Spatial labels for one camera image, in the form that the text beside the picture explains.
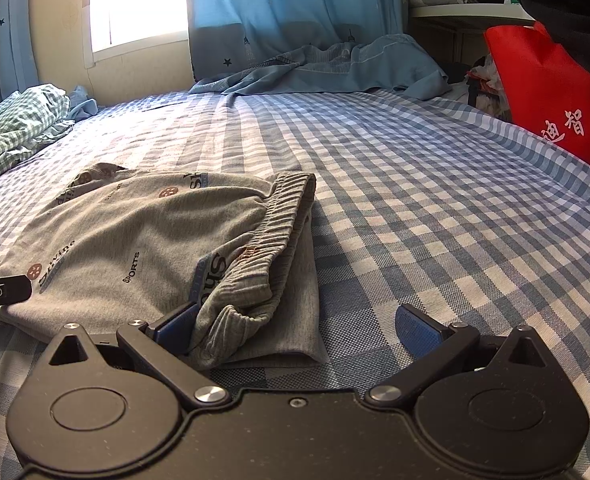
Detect grey printed pants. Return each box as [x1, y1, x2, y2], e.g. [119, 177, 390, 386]
[0, 162, 327, 372]

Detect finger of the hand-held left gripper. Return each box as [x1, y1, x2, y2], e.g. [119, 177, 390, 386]
[0, 274, 33, 315]

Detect blue cloth with pale trim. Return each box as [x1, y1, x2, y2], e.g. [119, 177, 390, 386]
[189, 33, 452, 100]

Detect small light blue cloth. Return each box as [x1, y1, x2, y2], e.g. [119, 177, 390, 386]
[66, 85, 100, 122]

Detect red fabric bag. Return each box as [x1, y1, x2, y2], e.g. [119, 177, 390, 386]
[483, 21, 590, 181]

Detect window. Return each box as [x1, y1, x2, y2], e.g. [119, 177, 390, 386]
[81, 0, 192, 67]

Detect black hanging garment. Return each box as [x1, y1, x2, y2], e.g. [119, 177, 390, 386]
[505, 0, 590, 86]

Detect green checked quilt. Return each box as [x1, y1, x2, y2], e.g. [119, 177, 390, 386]
[0, 84, 77, 192]

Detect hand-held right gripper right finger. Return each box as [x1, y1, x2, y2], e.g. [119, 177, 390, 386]
[364, 303, 552, 409]

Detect white shelf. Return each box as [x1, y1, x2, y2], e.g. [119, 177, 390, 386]
[407, 2, 536, 63]

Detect blue checked bed sheet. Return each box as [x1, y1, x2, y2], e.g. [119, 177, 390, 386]
[0, 87, 590, 480]

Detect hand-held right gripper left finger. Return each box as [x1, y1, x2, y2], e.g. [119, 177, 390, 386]
[48, 303, 228, 411]

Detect crumpled plastic bag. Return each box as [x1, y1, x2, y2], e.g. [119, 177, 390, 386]
[466, 54, 513, 123]

